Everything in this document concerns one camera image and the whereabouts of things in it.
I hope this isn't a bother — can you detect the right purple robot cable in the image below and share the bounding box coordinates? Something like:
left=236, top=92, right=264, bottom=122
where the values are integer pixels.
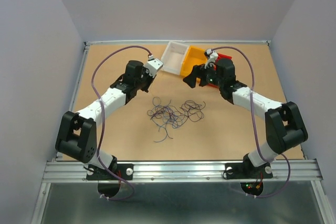
left=209, top=46, right=291, bottom=199

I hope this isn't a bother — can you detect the aluminium front rail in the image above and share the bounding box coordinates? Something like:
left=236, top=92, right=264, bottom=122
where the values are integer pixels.
left=42, top=159, right=323, bottom=183

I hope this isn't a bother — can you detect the red plastic bin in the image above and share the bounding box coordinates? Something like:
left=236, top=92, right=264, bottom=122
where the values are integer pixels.
left=206, top=54, right=235, bottom=87

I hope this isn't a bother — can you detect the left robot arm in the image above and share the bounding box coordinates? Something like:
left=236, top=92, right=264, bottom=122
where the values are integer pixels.
left=55, top=59, right=163, bottom=179

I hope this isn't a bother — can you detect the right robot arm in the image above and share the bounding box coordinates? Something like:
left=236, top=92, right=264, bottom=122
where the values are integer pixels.
left=183, top=58, right=308, bottom=177

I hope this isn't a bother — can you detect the thin wire bundle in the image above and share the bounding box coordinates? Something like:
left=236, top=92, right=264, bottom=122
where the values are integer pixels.
left=146, top=97, right=207, bottom=143

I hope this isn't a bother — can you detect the white plastic bin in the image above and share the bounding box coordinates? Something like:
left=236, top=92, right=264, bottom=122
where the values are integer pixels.
left=161, top=41, right=189, bottom=76

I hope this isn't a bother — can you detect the yellow plastic bin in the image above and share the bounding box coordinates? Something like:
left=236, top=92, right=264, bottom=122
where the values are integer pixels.
left=180, top=46, right=207, bottom=77

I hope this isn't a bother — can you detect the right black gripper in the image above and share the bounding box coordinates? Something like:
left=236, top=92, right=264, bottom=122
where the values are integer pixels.
left=181, top=59, right=224, bottom=89

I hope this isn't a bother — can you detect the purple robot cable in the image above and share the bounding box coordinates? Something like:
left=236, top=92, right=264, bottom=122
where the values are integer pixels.
left=91, top=45, right=154, bottom=201
left=209, top=46, right=291, bottom=199

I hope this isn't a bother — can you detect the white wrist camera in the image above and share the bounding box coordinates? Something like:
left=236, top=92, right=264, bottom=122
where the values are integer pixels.
left=204, top=49, right=218, bottom=69
left=144, top=55, right=164, bottom=78

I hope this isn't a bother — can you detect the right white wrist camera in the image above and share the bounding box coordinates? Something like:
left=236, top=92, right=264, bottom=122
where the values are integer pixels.
left=204, top=49, right=218, bottom=69

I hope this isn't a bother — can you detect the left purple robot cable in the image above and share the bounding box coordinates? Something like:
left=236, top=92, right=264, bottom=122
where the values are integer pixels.
left=91, top=45, right=154, bottom=201

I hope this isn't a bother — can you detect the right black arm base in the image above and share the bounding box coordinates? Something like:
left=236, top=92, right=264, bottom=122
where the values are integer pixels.
left=222, top=154, right=273, bottom=179

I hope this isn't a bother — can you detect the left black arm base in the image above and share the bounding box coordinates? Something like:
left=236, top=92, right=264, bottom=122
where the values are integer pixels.
left=83, top=162, right=134, bottom=182

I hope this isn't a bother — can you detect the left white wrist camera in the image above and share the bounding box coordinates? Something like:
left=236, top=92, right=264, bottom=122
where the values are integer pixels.
left=144, top=55, right=164, bottom=78

